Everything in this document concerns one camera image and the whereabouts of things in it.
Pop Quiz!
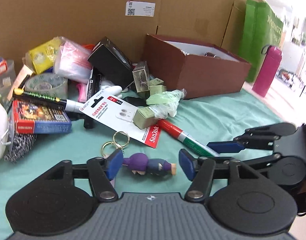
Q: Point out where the black charger box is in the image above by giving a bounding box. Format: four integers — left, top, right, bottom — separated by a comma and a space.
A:
87, 37, 134, 89

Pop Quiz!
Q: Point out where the green disc in bag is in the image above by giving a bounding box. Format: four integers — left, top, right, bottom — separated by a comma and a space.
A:
146, 89, 186, 119

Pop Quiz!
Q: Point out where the large cardboard box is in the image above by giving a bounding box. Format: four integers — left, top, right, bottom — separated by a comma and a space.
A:
0, 0, 259, 69

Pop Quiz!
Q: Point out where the yellow packet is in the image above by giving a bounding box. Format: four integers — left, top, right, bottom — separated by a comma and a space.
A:
25, 37, 63, 74

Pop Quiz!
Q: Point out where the SanDisk card package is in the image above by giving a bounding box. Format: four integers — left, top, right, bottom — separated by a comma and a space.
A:
80, 89, 160, 148

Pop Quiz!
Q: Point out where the red green marker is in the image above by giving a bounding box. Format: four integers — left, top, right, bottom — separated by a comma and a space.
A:
157, 119, 220, 157

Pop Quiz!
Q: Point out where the black long box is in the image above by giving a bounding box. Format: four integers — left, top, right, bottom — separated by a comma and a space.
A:
84, 67, 102, 129

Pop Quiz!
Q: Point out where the white rounded bottle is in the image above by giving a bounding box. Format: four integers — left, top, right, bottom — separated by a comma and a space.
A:
100, 86, 123, 98

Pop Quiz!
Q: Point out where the white shipping label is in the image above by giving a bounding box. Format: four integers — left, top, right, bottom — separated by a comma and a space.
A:
125, 1, 156, 17

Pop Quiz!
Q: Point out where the steel wool scrubber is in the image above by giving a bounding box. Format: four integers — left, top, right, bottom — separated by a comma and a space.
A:
3, 133, 37, 163

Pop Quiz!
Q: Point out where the pink thermos bottle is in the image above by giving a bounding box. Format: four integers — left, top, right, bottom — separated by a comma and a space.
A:
252, 45, 282, 98

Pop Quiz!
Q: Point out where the green non-woven bag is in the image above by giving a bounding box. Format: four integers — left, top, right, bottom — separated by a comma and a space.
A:
238, 0, 284, 83

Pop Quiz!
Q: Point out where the gold patterned box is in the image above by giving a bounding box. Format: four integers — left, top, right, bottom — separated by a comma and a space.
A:
132, 61, 150, 93

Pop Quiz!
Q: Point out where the purple figurine keychain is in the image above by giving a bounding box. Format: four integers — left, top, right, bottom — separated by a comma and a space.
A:
100, 131, 177, 176

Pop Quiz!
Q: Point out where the dark red shoe box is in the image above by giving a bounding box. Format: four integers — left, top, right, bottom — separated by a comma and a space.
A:
142, 34, 251, 99

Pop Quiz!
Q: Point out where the clear packing tape roll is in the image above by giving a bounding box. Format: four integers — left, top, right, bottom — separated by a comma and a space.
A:
24, 73, 68, 99

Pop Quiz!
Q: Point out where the olive green small box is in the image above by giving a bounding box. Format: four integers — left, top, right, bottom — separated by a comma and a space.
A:
133, 107, 158, 129

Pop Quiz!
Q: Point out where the playing cards box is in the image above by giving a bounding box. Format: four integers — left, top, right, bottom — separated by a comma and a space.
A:
11, 99, 72, 134

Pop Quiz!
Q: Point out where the pink zip bags pack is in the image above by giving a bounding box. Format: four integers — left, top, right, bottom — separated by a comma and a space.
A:
53, 37, 92, 84

